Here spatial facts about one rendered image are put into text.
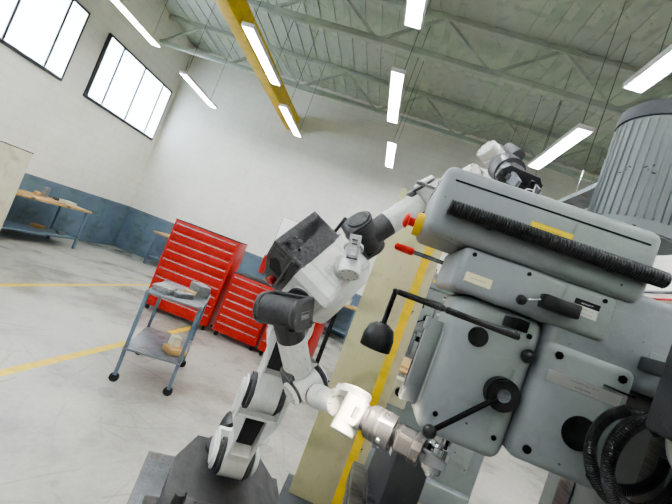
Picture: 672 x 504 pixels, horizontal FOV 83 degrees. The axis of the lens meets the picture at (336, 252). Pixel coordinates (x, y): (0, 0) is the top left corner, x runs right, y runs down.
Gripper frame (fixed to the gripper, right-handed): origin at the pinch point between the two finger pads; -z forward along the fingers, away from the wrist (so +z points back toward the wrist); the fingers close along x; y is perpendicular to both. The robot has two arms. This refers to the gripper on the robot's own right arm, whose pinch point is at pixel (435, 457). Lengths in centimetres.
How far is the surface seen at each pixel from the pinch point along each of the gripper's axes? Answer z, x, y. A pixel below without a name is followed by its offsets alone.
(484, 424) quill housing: -7.2, -8.1, -14.1
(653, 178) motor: -22, -2, -78
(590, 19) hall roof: 22, 458, -494
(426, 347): 10.1, -5.4, -23.9
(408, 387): 10.7, -5.6, -13.4
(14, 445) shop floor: 209, 43, 126
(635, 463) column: -37.1, 5.2, -18.2
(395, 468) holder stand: 10.8, 29.8, 19.3
